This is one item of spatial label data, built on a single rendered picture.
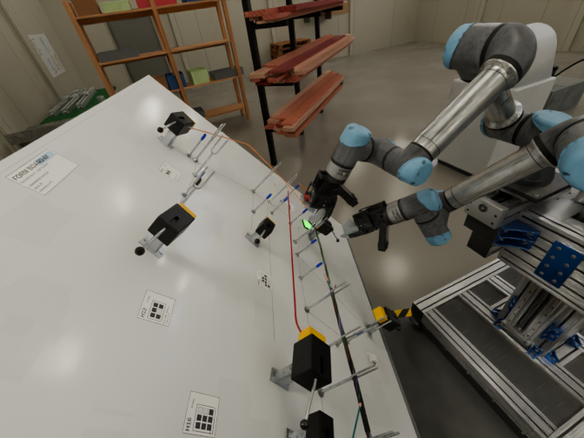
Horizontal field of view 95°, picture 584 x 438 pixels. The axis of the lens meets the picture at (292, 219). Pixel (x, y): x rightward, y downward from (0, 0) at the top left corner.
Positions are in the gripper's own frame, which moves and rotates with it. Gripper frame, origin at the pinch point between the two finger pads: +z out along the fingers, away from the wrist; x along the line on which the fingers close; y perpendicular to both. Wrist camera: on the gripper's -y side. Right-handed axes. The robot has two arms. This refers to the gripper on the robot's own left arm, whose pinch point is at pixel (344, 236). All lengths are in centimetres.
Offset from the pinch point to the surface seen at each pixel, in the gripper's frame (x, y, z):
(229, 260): 53, 15, -1
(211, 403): 74, 0, -11
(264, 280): 46.9, 6.9, -1.9
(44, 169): 75, 44, 0
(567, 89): -494, -14, -158
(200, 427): 77, -1, -12
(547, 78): -275, 17, -110
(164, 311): 72, 14, -6
